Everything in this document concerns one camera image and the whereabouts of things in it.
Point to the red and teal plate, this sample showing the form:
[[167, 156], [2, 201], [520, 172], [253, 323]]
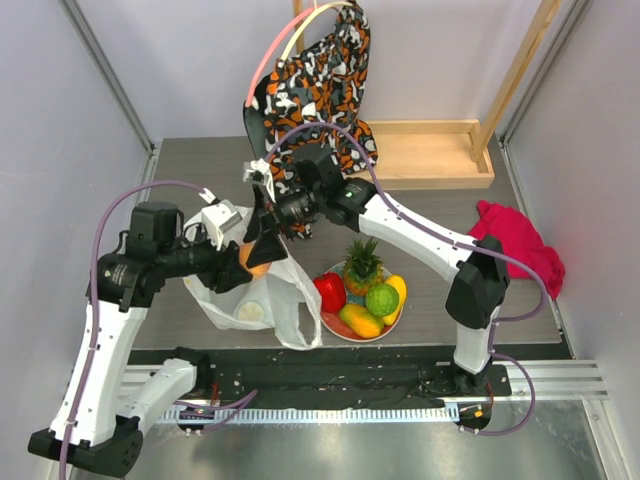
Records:
[[334, 324]]

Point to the fake peach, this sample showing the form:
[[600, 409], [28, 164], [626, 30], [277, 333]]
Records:
[[247, 261]]

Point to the fake pineapple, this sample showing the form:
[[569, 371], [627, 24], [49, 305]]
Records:
[[363, 267]]

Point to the red fake pepper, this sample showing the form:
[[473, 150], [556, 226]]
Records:
[[332, 291]]

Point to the fake lemon slice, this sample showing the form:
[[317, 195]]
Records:
[[250, 311]]

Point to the red cloth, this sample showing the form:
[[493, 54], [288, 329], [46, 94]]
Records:
[[521, 241]]

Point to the green yellow fake papaya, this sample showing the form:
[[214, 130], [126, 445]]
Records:
[[361, 321]]

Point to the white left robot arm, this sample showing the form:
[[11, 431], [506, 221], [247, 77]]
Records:
[[94, 430]]

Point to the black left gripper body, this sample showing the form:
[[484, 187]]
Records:
[[198, 259]]

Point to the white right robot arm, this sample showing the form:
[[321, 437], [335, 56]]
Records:
[[475, 271]]

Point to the camouflage patterned garment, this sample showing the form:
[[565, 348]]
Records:
[[315, 98]]

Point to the white slotted cable duct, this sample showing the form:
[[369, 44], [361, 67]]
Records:
[[448, 413]]

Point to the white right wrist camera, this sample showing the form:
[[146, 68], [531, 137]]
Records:
[[259, 172]]

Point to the green bumpy fake fruit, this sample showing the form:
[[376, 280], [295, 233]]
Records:
[[382, 300]]

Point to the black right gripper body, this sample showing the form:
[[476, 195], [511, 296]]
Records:
[[273, 215]]

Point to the translucent white plastic bag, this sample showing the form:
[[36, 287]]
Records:
[[291, 302]]

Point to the wooden clothes rack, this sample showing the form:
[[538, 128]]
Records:
[[454, 154]]

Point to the pink and cream hanger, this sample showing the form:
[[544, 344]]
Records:
[[291, 37]]

